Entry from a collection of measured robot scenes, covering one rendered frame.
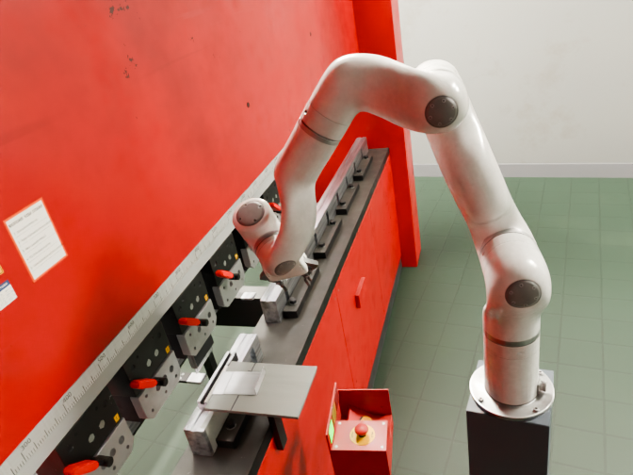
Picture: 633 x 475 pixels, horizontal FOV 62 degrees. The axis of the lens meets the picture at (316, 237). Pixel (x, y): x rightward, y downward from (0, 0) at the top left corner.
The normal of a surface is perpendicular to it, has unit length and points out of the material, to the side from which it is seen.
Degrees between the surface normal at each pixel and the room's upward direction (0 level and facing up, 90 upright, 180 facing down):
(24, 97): 90
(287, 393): 0
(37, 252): 90
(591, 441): 0
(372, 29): 90
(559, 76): 90
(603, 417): 0
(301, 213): 74
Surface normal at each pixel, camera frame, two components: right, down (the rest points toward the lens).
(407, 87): -0.69, -0.04
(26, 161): 0.95, -0.02
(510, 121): -0.40, 0.49
